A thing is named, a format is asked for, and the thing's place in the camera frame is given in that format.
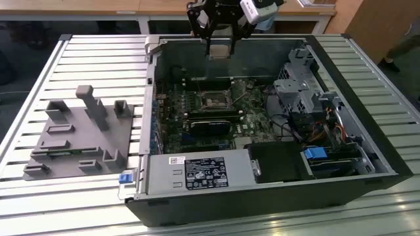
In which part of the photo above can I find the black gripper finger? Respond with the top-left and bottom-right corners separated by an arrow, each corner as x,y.
185,1 -> 213,59
228,9 -> 257,56

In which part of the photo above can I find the silver square CPU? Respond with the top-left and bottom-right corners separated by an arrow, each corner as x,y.
209,45 -> 230,60

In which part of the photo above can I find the black RAM slot row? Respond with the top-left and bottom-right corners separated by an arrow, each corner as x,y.
185,75 -> 230,90
186,110 -> 240,121

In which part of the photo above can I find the silver metal drive cage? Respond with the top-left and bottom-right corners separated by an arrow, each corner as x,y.
273,48 -> 332,114

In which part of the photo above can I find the black graphics card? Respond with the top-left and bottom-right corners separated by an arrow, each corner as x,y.
188,119 -> 230,137

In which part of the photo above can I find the green motherboard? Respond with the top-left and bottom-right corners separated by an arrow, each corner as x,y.
153,78 -> 286,154

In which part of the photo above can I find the brown wooden cabinet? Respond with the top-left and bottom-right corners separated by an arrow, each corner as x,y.
322,0 -> 420,64

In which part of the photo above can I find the silver chipset heat sink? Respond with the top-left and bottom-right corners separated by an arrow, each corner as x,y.
234,137 -> 253,148

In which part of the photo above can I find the grey parts rack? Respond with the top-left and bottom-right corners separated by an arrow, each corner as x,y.
22,85 -> 134,181

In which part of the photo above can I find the black plastic shroud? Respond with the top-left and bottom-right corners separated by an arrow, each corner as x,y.
244,142 -> 316,184

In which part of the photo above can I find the silver power supply unit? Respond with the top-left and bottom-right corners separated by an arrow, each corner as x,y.
144,148 -> 260,197

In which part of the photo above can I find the green RAM stick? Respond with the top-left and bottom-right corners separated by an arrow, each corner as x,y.
46,150 -> 82,156

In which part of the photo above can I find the black open PC case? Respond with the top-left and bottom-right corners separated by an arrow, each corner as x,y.
124,33 -> 414,228

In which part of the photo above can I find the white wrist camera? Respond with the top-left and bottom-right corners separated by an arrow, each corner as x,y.
238,0 -> 280,25

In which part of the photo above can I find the wooden desk white frame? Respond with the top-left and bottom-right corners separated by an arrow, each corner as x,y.
0,0 -> 337,35

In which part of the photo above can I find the orange yellow wire bundle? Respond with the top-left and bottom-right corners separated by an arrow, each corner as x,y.
308,121 -> 348,143

